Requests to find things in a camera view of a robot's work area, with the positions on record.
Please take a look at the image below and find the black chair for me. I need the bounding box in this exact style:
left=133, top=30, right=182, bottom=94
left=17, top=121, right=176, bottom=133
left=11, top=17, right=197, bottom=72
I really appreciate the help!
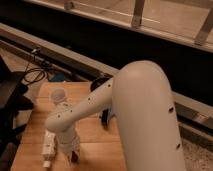
left=0, top=55, right=34, bottom=157

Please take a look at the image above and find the black frying pan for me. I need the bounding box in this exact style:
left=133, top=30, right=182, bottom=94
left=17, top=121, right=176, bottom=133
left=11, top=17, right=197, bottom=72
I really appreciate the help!
left=90, top=77, right=112, bottom=127

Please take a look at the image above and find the clear plastic cup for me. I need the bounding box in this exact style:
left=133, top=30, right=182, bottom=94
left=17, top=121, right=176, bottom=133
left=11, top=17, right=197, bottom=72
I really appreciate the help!
left=50, top=88, right=67, bottom=106

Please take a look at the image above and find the black cable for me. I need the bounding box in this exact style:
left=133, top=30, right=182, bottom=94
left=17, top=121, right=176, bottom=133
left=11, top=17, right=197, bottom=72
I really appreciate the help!
left=21, top=46, right=54, bottom=85

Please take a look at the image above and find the white remote controller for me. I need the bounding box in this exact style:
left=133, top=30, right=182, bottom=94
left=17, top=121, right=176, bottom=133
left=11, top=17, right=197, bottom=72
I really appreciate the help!
left=42, top=131, right=56, bottom=168

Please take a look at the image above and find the blue cloth piece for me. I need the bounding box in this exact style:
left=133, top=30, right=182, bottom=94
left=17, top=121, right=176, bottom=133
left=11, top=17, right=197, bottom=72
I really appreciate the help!
left=99, top=108, right=114, bottom=121

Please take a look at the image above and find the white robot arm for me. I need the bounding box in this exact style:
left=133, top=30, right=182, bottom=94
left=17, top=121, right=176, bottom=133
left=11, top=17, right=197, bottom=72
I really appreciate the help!
left=45, top=60, right=186, bottom=171

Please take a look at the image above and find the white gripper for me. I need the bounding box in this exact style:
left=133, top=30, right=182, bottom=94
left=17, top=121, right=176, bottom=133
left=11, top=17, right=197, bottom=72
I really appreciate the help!
left=56, top=128, right=80, bottom=165

